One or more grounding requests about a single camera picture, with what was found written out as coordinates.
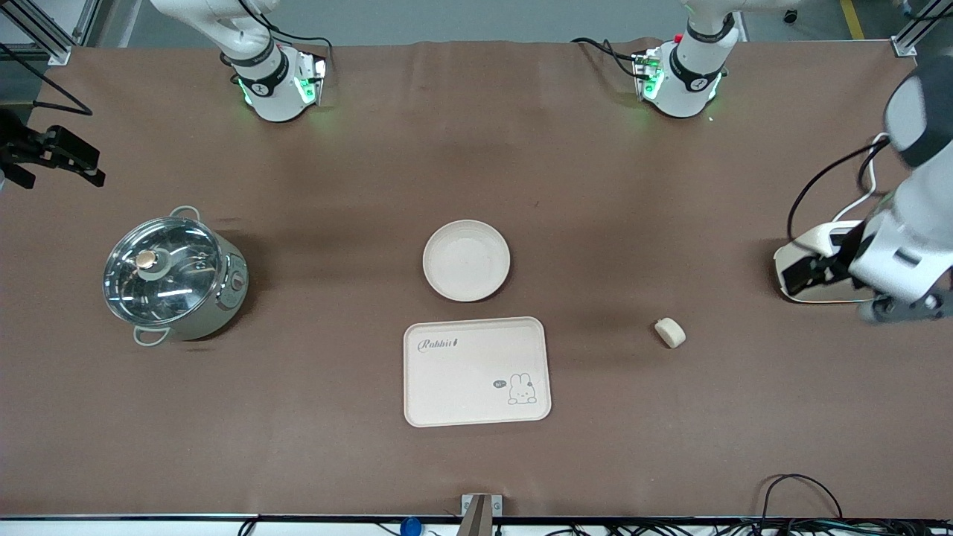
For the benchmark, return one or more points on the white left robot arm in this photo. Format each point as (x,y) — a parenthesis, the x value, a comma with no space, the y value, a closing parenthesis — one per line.
(692,67)

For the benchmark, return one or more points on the pale green cooking pot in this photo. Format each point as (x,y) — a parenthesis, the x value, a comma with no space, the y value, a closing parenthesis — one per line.
(223,313)

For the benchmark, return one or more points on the aluminium frame profile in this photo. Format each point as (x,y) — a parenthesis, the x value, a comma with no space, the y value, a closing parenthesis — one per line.
(904,41)
(45,30)

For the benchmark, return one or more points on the cream round plate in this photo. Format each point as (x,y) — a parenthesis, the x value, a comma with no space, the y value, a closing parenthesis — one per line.
(467,260)

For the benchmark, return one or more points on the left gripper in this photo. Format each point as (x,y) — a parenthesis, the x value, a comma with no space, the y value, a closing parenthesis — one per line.
(834,265)

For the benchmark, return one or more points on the white two-slot toaster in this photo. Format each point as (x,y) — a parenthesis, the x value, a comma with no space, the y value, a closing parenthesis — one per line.
(808,242)

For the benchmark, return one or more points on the glass pot lid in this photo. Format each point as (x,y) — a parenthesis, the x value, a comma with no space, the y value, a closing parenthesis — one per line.
(160,272)

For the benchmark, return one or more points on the blue round cap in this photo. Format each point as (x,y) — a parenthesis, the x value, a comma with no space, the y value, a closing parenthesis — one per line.
(410,527)

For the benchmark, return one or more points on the cream rabbit print tray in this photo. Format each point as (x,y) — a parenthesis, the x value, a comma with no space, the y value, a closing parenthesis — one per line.
(461,380)

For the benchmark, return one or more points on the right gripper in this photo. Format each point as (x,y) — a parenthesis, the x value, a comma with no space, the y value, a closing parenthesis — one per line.
(21,147)

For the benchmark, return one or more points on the metal table edge bracket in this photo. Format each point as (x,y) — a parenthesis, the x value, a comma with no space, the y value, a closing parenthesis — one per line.
(480,514)

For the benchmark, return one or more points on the small white bun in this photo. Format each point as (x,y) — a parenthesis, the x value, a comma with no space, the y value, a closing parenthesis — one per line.
(670,333)

